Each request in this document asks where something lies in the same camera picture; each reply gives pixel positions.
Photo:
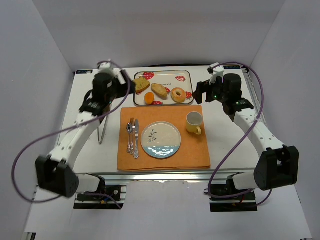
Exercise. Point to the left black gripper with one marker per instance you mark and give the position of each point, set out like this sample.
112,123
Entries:
122,87

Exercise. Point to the herb bread slice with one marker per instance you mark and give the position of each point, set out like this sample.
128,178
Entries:
141,84

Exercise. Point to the yellow mug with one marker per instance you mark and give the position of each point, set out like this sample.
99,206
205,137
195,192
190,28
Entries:
194,121

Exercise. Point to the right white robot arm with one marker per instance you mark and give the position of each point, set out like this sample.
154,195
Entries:
278,164

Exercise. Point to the silver spoon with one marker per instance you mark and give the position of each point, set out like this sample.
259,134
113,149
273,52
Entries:
129,131

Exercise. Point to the strawberry pattern tray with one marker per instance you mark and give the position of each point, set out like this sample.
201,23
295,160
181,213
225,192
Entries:
170,79

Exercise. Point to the silver fork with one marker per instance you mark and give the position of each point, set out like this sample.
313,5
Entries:
132,131

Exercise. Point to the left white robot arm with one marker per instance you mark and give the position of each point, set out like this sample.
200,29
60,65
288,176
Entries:
55,171

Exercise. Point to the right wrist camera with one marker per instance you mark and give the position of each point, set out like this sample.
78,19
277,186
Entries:
215,70

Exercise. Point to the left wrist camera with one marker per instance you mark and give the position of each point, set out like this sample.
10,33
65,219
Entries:
109,72

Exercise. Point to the left blue table label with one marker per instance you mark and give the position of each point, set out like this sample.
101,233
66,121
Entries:
84,71

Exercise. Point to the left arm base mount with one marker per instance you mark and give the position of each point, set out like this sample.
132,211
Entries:
105,197

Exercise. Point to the small orange bun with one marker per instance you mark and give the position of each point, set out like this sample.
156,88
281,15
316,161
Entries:
149,98

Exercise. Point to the oblong bread roll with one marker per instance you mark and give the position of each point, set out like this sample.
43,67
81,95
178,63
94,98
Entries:
159,90

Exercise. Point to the ceramic plate with plant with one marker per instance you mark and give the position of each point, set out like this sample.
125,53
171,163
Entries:
160,140

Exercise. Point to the silver knife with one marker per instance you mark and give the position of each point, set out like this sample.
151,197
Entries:
136,132

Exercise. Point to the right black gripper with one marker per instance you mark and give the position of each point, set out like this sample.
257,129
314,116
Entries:
204,90

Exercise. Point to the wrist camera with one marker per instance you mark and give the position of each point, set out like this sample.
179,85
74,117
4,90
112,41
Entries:
109,72
215,70

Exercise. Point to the orange placemat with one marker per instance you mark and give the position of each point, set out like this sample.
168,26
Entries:
192,154

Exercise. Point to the blue table label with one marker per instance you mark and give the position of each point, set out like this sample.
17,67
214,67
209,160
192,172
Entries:
232,67
84,71

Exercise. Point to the right blue table label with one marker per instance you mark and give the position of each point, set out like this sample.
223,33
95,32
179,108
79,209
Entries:
232,67

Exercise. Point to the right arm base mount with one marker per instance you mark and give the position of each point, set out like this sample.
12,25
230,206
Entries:
233,193

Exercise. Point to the bagel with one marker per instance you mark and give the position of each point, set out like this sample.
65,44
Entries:
178,95

